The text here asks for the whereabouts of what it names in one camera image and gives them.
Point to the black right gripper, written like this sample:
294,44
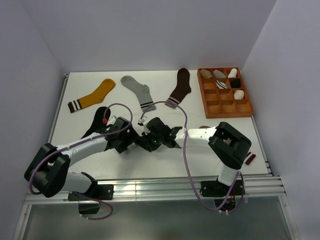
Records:
156,146

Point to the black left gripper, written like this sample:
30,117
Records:
130,135

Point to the plain black sock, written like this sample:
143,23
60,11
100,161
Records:
145,142

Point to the black sock with white stripes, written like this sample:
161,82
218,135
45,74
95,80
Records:
100,120

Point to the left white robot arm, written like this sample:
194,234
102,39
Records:
49,170

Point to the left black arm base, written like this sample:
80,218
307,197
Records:
90,202

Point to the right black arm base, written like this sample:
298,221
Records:
215,189

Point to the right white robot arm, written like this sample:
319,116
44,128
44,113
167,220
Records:
199,138

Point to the grey sock with black stripes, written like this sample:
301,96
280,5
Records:
141,91

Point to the mustard yellow sock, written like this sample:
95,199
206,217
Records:
96,97

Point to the brown sock with pink stripes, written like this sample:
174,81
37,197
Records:
181,90

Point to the orange wooden compartment tray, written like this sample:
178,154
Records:
220,103

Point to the tan sock with maroon cuff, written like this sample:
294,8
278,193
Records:
250,158

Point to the rolled beige sock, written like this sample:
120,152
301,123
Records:
206,74

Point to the rolled striped sock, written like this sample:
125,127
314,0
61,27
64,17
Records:
221,85

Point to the rolled grey sock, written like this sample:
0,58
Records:
218,74

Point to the rolled cream sock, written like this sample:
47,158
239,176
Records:
239,94

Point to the rolled black sock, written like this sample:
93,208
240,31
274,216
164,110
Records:
235,83

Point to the rolled white sock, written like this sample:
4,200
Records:
233,73

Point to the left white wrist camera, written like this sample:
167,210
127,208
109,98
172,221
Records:
109,121

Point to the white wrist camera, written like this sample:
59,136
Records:
142,122
109,121

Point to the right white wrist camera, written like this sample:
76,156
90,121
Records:
142,122

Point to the aluminium frame rail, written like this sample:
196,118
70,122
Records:
174,189

